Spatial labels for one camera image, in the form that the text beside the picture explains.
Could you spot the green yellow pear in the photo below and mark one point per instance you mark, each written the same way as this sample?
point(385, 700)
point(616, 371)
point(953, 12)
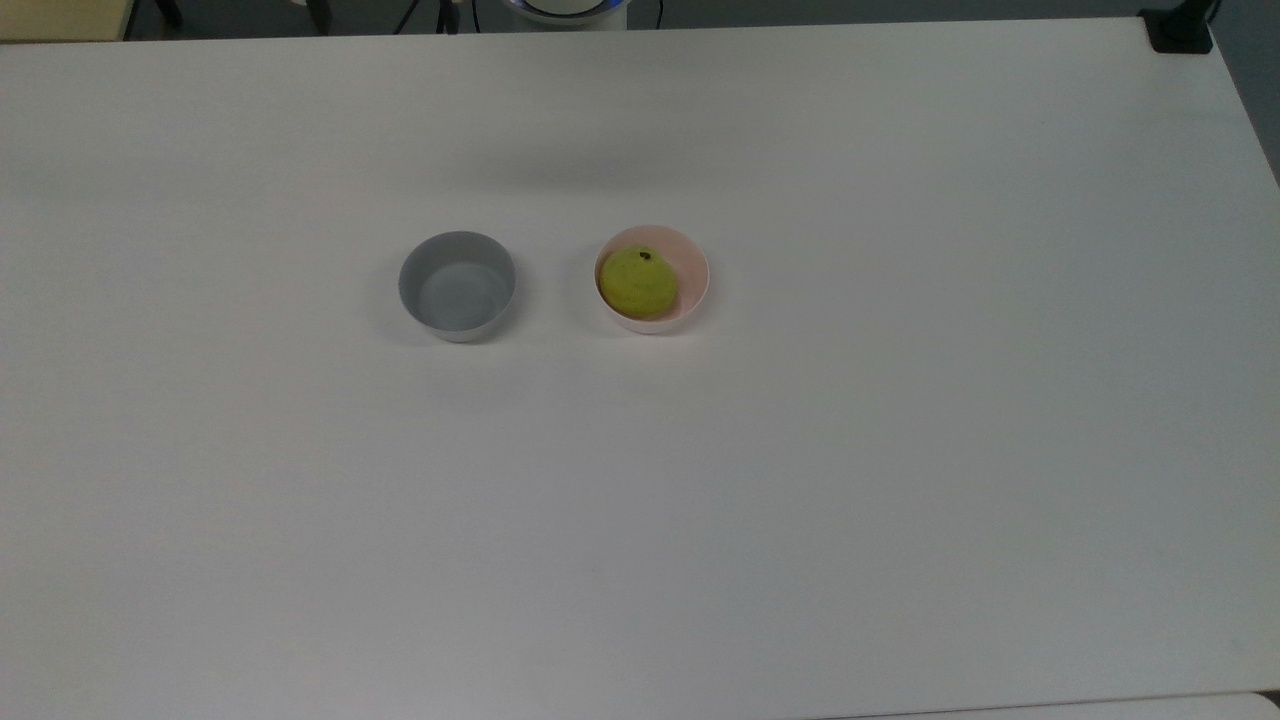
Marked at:
point(638, 285)

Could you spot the pink plastic bowl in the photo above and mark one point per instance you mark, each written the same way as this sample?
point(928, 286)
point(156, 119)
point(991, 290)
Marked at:
point(695, 280)

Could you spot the grey plastic bowl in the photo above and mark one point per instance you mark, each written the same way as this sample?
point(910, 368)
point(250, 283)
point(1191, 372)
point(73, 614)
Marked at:
point(457, 295)

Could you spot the black stand leg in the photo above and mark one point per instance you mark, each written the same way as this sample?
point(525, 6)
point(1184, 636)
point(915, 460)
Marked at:
point(168, 12)
point(318, 15)

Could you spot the beige wooden desk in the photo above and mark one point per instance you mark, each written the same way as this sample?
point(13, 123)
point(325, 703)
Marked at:
point(60, 18)

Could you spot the black clamp camera stand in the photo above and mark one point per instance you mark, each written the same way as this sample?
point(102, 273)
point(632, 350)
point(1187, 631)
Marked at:
point(1180, 30)

